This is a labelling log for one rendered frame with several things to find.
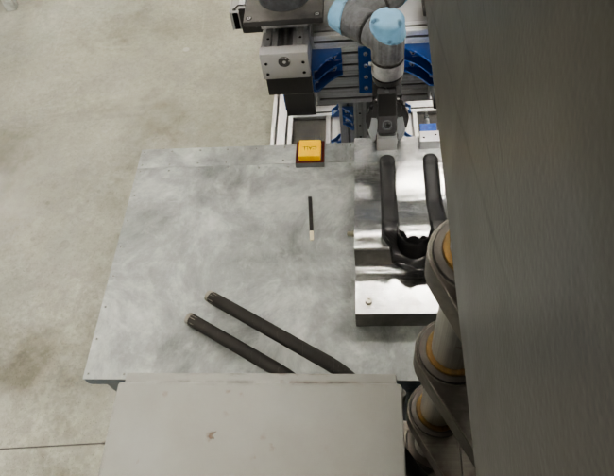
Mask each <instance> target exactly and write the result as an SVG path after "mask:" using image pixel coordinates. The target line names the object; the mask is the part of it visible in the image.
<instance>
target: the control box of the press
mask: <svg viewBox="0 0 614 476"><path fill-rule="evenodd" d="M405 397H406V392H405V390H404V389H402V387H401V385H400V384H397V376H396V374H298V373H127V376H126V380H125V382H120V383H119V384H118V387H117V392H116V396H115V401H114V404H113V409H112V413H111V421H110V426H109V429H108V433H107V438H106V442H105V447H104V450H103V455H102V459H101V464H100V468H99V472H98V476H406V465H405V445H404V425H403V409H404V405H405Z"/></svg>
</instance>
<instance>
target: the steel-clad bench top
mask: <svg viewBox="0 0 614 476"><path fill-rule="evenodd" d="M296 149H297V145H296V144H279V145H253V146H225V147H199V148H172V149H145V150H142V153H141V157H140V159H139V163H138V167H137V171H136V175H135V179H134V182H133V185H132V189H131V193H130V197H129V201H128V207H127V210H126V214H125V218H124V222H123V226H122V229H121V233H120V236H119V240H118V244H117V248H116V251H115V255H114V258H113V262H112V266H111V272H110V276H109V280H108V283H107V287H106V291H105V295H104V298H103V302H102V306H101V309H100V313H99V317H98V320H97V324H96V328H95V332H94V338H93V342H92V345H91V349H90V353H89V357H88V360H87V364H86V367H85V371H84V375H83V380H125V379H126V376H127V373H268V372H266V371H264V370H263V369H261V368H259V367H258V366H256V365H255V364H253V363H251V362H249V361H248V360H246V359H244V358H243V357H241V356H239V355H238V354H236V353H234V352H233V351H231V350H229V349H227V348H225V347H223V346H222V345H220V344H218V343H217V342H215V341H214V340H213V339H211V338H209V337H208V336H206V335H204V334H202V333H201V332H199V331H197V330H195V329H193V328H192V327H190V326H188V325H187V324H185V323H184V318H185V316H186V315H188V314H189V313H193V314H194V315H197V316H199V317H200V318H202V319H204V320H206V321H207V322H209V323H211V324H213V325H214V326H216V327H217V328H219V329H220V330H222V331H224V332H226V333H228V334H230V335H232V336H233V337H235V338H237V339H239V340H240V341H242V342H244V343H246V344H247V345H249V346H251V347H253V348H254V349H257V350H259V351H260V352H261V353H263V354H265V355H266V356H268V357H270V358H272V359H273V360H275V361H277V362H279V363H280V364H282V365H284V366H286V367H287V368H289V369H290V370H292V371H293V372H295V373H298V374H332V373H330V372H328V371H327V370H325V369H323V368H322V367H320V366H318V365H316V364H314V363H312V362H311V361H309V360H307V359H305V358H304V357H302V356H300V355H298V354H297V353H295V352H294V351H292V350H291V349H289V348H286V347H285V346H283V345H281V344H279V343H278V342H276V341H274V340H273V339H271V338H269V337H267V336H266V335H264V334H262V333H260V332H259V331H256V330H254V329H253V328H251V327H250V326H248V325H247V324H245V323H243V322H241V321H240V320H238V319H236V318H235V317H233V316H231V315H229V314H227V313H225V312H223V311H222V310H220V309H218V308H216V307H215V306H213V305H212V304H210V303H209V302H207V301H206V300H205V299H204V297H205V294H206V293H207V292H208V291H210V290H212V291H214V292H216V293H217V294H219V295H221V296H222V297H224V298H227V299H229V300H230V301H232V302H234V303H236V304H238V305H239V306H241V307H243V308H245V309H247V310H249V311H250V312H252V313H254V314H256V315H257V316H259V317H261V318H263V319H265V320H266V321H268V322H270V323H272V324H274V325H275V326H277V327H279V328H281V329H283V330H284V331H286V332H289V333H291V334H292V335H294V336H296V337H297V338H299V339H301V340H302V341H304V342H306V343H308V344H310V345H311V346H313V347H315V348H317V349H319V350H321V351H323V352H325V353H327V354H328V355H330V356H332V357H333V358H334V359H336V360H338V361H339V362H341V363H342V364H343V365H345V366H347V367H348V368H349V369H350V370H351V371H353V372H354V373H355V374H396V376H397V382H419V380H418V377H417V375H416V373H415V369H414V364H413V361H414V351H415V343H416V341H417V338H418V335H419V334H420V332H421V331H422V330H423V328H424V327H426V326H356V318H355V258H354V237H352V236H348V235H347V232H348V231H353V230H354V207H355V177H354V143H332V144H325V167H307V168H296ZM308 196H311V197H312V205H313V225H314V241H310V227H309V205H308Z"/></svg>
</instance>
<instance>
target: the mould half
mask: <svg viewBox="0 0 614 476"><path fill-rule="evenodd" d="M418 137H419V136H410V137H402V138H401V140H400V141H399V140H398V137H397V150H377V148H376V141H374V142H373V141H372V140H371V138H358V139H354V177H355V207H354V258H355V318H356V326H427V325H429V324H430V323H431V322H434V321H436V316H437V311H438V303H437V302H436V300H435V298H434V296H433V294H432V293H431V291H430V289H429V287H428V286H427V283H426V279H425V275H424V272H425V270H423V271H407V270H403V269H401V268H399V267H397V266H395V265H394V264H393V263H392V260H391V254H390V248H389V246H388V245H387V243H386V242H385V240H384V238H383V237H382V235H381V231H382V225H381V222H382V212H381V183H380V158H381V156H383V155H391V156H393V157H394V161H395V168H396V188H397V203H398V213H399V222H400V230H403V231H404V232H405V234H406V236H407V238H408V237H410V236H414V235H416V236H417V237H418V238H420V237H421V236H422V235H425V236H426V237H428V235H429V230H430V229H431V226H430V220H429V214H428V211H427V205H426V198H425V187H424V176H423V163H422V159H423V156H424V155H426V154H428V153H433V154H435V155H436V156H437V158H438V165H439V175H440V184H441V194H442V202H443V206H444V210H445V214H446V217H447V219H448V211H447V201H446V193H445V184H444V176H443V166H442V158H441V149H440V148H429V149H418ZM366 298H372V304H371V305H366Z"/></svg>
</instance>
